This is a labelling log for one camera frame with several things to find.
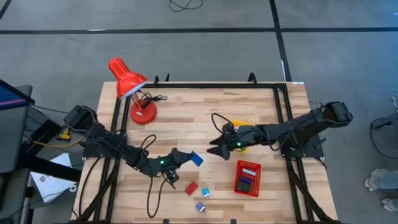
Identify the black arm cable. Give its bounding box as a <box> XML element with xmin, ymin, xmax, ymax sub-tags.
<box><xmin>211</xmin><ymin>112</ymin><xmax>234</xmax><ymax>135</ymax></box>
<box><xmin>139</xmin><ymin>134</ymin><xmax>175</xmax><ymax>219</ymax></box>

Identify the black looped floor cable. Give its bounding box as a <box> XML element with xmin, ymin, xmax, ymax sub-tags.
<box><xmin>169</xmin><ymin>0</ymin><xmax>204</xmax><ymax>12</ymax></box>

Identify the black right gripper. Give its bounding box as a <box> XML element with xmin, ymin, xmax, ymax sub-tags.
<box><xmin>207</xmin><ymin>123</ymin><xmax>261</xmax><ymax>161</ymax></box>

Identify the bright blue flash drive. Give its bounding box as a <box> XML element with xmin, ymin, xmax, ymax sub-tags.
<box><xmin>190</xmin><ymin>151</ymin><xmax>205</xmax><ymax>167</ymax></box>

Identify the person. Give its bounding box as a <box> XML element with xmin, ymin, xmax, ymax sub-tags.
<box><xmin>364</xmin><ymin>167</ymin><xmax>398</xmax><ymax>212</ymax></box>

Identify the white paper sheet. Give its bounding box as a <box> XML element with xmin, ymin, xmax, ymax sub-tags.
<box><xmin>30</xmin><ymin>152</ymin><xmax>77</xmax><ymax>203</ymax></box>

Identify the yellow plastic basket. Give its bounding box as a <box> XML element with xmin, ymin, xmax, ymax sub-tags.
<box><xmin>231</xmin><ymin>119</ymin><xmax>254</xmax><ymax>153</ymax></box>

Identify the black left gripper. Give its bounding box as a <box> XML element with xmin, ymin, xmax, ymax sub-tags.
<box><xmin>142</xmin><ymin>148</ymin><xmax>195</xmax><ymax>177</ymax></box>

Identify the yellow cable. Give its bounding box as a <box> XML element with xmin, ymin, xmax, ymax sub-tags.
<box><xmin>32</xmin><ymin>135</ymin><xmax>85</xmax><ymax>149</ymax></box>

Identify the wide red flash drive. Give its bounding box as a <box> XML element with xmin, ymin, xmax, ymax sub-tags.
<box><xmin>184</xmin><ymin>181</ymin><xmax>199</xmax><ymax>196</ymax></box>

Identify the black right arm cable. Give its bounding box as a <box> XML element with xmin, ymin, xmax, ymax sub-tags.
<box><xmin>211</xmin><ymin>112</ymin><xmax>234</xmax><ymax>135</ymax></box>

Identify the thick black power cable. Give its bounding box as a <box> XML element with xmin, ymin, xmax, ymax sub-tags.
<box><xmin>77</xmin><ymin>157</ymin><xmax>103</xmax><ymax>218</ymax></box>

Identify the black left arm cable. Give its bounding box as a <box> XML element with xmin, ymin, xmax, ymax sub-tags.
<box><xmin>139</xmin><ymin>134</ymin><xmax>175</xmax><ymax>219</ymax></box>

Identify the grey cabinet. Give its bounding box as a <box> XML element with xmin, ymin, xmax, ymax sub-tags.
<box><xmin>0</xmin><ymin>84</ymin><xmax>34</xmax><ymax>224</ymax></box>

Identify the red plastic basket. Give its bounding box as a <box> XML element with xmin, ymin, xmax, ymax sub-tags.
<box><xmin>233</xmin><ymin>160</ymin><xmax>262</xmax><ymax>198</ymax></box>

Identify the red desk lamp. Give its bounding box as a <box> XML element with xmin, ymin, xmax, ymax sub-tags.
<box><xmin>108</xmin><ymin>57</ymin><xmax>159</xmax><ymax>125</ymax></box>

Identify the thin black floor cable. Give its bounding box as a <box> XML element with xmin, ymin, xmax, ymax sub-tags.
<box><xmin>369</xmin><ymin>117</ymin><xmax>398</xmax><ymax>160</ymax></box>

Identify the black lamp cable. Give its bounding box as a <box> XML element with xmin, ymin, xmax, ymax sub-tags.
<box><xmin>138</xmin><ymin>90</ymin><xmax>168</xmax><ymax>110</ymax></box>

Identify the black beam stand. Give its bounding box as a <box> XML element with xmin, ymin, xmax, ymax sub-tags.
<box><xmin>17</xmin><ymin>119</ymin><xmax>82</xmax><ymax>183</ymax></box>

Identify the monitor with blue screen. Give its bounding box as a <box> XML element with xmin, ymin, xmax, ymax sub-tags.
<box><xmin>0</xmin><ymin>79</ymin><xmax>35</xmax><ymax>111</ymax></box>

